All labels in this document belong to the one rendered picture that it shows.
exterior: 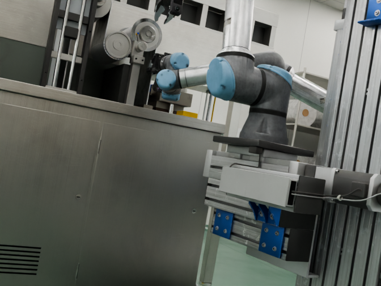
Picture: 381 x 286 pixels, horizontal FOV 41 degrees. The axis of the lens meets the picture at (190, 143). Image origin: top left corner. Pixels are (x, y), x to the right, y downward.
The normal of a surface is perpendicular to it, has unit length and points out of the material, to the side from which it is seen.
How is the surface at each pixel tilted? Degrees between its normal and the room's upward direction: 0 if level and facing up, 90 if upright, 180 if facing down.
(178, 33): 90
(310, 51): 90
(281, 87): 90
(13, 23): 90
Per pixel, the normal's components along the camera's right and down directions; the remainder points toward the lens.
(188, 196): 0.42, 0.04
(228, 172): -0.83, -0.16
